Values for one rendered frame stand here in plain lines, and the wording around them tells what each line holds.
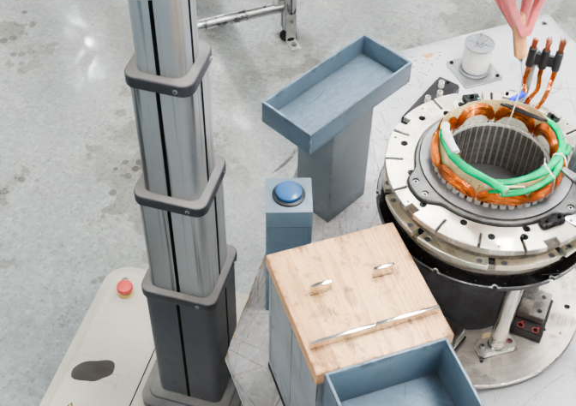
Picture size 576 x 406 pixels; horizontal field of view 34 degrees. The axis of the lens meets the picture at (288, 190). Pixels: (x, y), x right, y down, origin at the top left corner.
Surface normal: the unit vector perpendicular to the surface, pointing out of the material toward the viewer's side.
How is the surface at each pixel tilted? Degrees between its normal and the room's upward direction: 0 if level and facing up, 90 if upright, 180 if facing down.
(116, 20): 0
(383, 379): 90
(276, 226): 90
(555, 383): 0
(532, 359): 0
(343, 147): 90
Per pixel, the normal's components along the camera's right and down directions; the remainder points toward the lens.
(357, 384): 0.33, 0.70
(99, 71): 0.02, -0.67
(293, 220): 0.02, 0.74
